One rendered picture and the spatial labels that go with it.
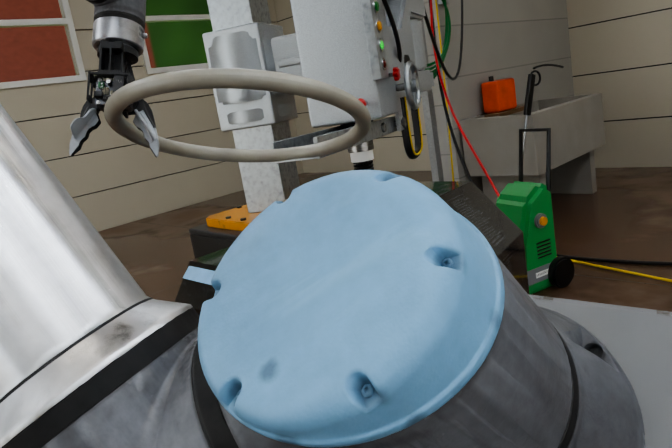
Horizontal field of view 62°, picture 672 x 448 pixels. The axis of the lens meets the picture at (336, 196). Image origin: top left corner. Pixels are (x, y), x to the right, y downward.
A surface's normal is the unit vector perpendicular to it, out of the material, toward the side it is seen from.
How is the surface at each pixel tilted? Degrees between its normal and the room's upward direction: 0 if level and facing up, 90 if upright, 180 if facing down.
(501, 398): 101
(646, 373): 44
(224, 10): 90
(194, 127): 90
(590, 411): 70
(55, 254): 59
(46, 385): 36
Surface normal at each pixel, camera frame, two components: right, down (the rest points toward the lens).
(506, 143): -0.70, 0.24
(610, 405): 0.57, -0.37
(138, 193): 0.70, 0.02
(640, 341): -0.56, -0.54
